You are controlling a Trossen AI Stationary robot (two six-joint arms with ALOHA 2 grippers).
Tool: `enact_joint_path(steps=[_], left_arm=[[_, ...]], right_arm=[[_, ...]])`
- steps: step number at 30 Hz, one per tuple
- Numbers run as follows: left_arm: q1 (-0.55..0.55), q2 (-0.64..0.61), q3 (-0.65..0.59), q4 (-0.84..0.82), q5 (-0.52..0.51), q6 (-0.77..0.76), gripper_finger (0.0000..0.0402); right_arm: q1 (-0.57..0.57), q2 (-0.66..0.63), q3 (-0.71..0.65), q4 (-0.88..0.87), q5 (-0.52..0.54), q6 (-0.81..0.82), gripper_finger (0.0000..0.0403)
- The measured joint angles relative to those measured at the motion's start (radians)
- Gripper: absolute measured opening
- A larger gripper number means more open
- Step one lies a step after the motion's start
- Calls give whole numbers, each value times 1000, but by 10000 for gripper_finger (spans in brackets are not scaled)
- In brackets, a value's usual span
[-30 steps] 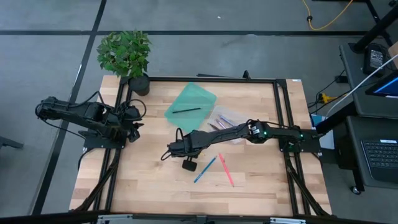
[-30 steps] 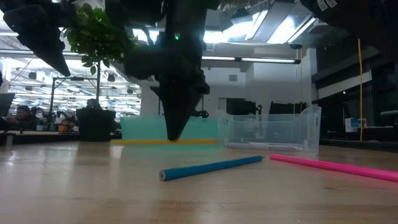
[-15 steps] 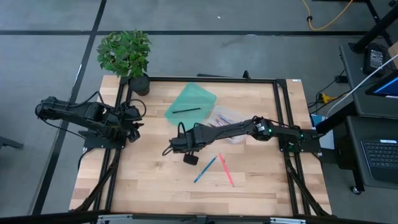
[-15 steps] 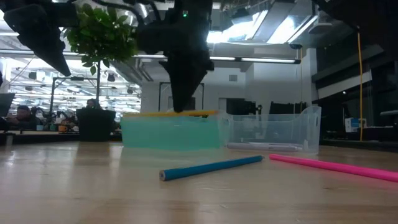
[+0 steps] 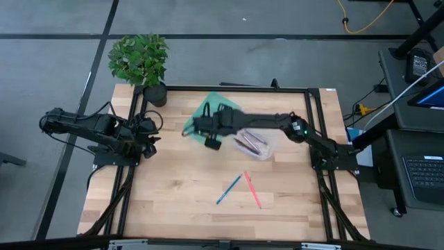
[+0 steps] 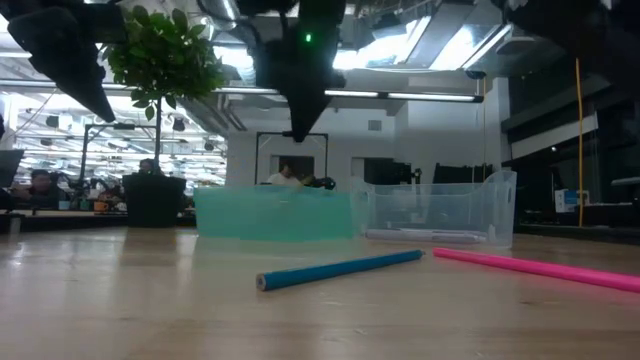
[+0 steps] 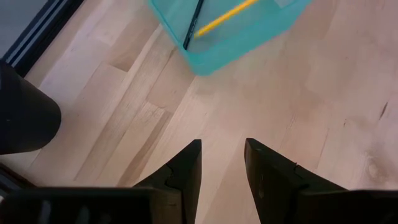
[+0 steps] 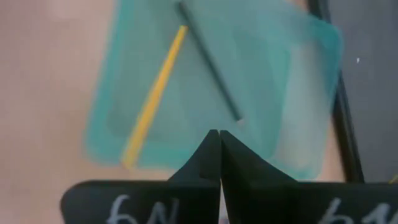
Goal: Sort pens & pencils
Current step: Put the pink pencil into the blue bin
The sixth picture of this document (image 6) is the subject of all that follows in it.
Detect black metal frame stand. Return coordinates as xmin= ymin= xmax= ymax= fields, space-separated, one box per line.
xmin=254 ymin=131 xmax=330 ymax=189
xmin=77 ymin=122 xmax=137 ymax=209

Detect long ceiling light strip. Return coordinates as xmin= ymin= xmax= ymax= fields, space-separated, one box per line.
xmin=214 ymin=87 xmax=485 ymax=104

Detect green translucent plastic bin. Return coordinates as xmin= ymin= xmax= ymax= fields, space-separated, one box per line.
xmin=193 ymin=184 xmax=357 ymax=242

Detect green plant in black pot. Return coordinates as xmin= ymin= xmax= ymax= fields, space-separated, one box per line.
xmin=102 ymin=7 xmax=229 ymax=229

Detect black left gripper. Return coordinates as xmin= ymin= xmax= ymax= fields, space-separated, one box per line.
xmin=7 ymin=3 xmax=127 ymax=121

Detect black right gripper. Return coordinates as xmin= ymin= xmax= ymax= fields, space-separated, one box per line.
xmin=234 ymin=0 xmax=351 ymax=144

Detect pink colored pencil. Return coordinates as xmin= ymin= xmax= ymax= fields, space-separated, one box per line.
xmin=432 ymin=246 xmax=640 ymax=294

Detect black camera device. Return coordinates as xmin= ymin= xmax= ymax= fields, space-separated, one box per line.
xmin=309 ymin=175 xmax=337 ymax=192

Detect blue pencil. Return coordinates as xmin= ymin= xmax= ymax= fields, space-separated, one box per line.
xmin=255 ymin=248 xmax=426 ymax=293

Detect clear plastic bin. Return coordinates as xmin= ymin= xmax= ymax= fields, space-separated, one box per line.
xmin=349 ymin=170 xmax=519 ymax=250

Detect yellow cable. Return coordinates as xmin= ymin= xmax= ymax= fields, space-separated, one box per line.
xmin=572 ymin=57 xmax=586 ymax=229

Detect dark monitor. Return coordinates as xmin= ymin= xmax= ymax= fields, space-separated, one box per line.
xmin=0 ymin=148 xmax=25 ymax=189

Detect person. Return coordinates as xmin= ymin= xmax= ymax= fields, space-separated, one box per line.
xmin=9 ymin=168 xmax=71 ymax=209
xmin=266 ymin=162 xmax=315 ymax=189
xmin=138 ymin=157 xmax=164 ymax=177

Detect white box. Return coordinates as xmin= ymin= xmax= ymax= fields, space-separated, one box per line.
xmin=553 ymin=188 xmax=591 ymax=214

